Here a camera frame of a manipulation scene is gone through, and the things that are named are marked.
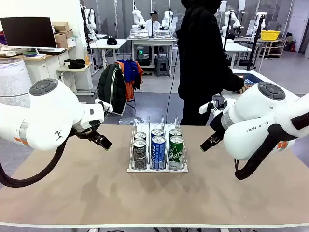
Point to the large white table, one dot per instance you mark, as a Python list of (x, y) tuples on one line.
[(270, 76)]

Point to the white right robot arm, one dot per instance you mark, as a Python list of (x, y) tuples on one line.
[(253, 116)]

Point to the black folded cloth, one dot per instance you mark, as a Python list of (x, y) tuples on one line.
[(74, 64)]

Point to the dark green striped jacket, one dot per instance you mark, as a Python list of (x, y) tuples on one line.
[(111, 91)]

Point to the yellow plastic crate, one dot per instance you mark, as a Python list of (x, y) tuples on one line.
[(270, 35)]

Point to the green Chilsung can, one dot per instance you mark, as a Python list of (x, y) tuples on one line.
[(175, 154), (175, 132)]

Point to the black computer tower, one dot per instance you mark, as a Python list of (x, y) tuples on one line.
[(143, 56)]

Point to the black Pepsi can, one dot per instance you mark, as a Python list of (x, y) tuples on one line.
[(140, 154), (140, 135)]

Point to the red fire extinguisher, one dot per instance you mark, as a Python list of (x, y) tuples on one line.
[(292, 46)]

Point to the green plate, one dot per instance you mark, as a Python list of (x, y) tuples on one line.
[(30, 53)]

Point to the black computer monitor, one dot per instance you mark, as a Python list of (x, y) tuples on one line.
[(26, 31)]

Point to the dark blue tablet device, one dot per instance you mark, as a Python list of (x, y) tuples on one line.
[(249, 80)]

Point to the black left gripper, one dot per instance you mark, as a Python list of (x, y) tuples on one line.
[(84, 135)]

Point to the orange drink bottle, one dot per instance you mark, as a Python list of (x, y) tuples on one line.
[(87, 59)]

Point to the small wood-top side table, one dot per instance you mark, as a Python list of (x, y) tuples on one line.
[(79, 68)]

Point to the small white box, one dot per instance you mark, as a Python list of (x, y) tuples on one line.
[(71, 42)]

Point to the clear plastic box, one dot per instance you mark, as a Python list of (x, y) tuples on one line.
[(163, 34), (139, 33)]

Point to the person in black jacket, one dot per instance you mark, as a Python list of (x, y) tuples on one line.
[(200, 60)]

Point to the orange and blue clothing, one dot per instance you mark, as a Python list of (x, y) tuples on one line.
[(130, 72)]

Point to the white cylindrical air purifier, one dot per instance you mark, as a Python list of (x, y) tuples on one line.
[(12, 79)]

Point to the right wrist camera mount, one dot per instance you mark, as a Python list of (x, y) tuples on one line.
[(206, 107)]

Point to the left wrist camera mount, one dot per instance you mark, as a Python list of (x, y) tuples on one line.
[(105, 105)]

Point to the white cabinet desk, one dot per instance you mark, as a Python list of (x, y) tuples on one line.
[(48, 67)]

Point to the white background desk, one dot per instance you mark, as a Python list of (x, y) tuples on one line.
[(101, 44)]

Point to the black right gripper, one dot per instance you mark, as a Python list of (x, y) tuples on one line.
[(217, 125)]

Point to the grey workstation table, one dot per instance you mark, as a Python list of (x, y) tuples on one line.
[(154, 41)]

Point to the seated background person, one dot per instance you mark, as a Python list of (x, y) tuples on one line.
[(152, 24)]

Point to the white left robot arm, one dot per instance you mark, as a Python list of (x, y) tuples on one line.
[(48, 116)]

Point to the person's right hand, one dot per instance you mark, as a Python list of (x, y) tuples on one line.
[(242, 89)]

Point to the brown cardboard box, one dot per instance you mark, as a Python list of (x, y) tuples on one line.
[(66, 33), (61, 43), (60, 26)]

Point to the blue beverage can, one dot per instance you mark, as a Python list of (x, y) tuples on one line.
[(158, 154), (157, 132)]

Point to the black cap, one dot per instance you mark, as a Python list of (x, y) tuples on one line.
[(112, 41)]

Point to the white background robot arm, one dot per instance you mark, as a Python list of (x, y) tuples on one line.
[(137, 19), (167, 20), (228, 21), (258, 15), (90, 19)]

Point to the black tripod pole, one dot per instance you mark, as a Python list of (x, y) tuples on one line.
[(254, 46)]

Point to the person's right forearm black sleeve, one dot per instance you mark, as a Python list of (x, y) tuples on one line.
[(229, 77)]

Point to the grey plastic stool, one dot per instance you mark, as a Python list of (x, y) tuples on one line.
[(162, 65)]

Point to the wooden shelf table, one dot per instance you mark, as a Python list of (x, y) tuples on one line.
[(271, 42)]

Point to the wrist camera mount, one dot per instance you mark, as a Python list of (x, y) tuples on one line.
[(105, 105), (206, 107)]

